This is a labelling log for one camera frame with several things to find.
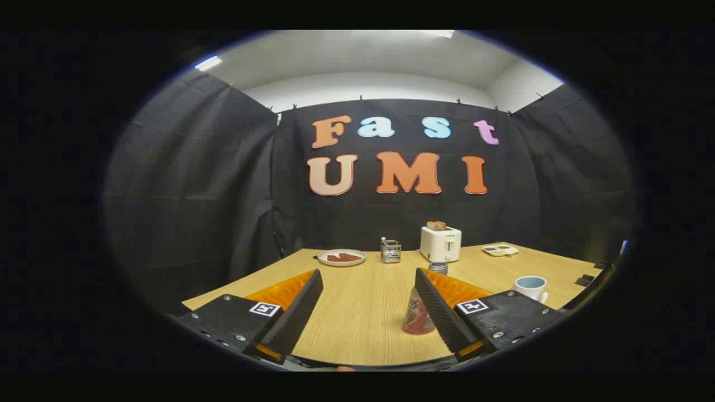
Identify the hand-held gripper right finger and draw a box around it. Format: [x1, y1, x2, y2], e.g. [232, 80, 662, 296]
[414, 267, 568, 363]

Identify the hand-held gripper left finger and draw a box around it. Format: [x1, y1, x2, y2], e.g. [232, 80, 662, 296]
[176, 269, 325, 366]

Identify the silver juice bottle pink label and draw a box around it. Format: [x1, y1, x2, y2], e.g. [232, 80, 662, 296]
[402, 261, 449, 336]

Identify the white cup blue inside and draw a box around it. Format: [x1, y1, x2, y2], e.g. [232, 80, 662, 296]
[511, 275, 549, 305]

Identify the wooden table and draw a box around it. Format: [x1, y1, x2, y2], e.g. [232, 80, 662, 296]
[182, 242, 604, 367]

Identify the white oval plate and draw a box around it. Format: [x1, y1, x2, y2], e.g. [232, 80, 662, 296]
[317, 249, 367, 267]

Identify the white toaster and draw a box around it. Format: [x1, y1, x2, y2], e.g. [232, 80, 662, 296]
[420, 226, 463, 264]

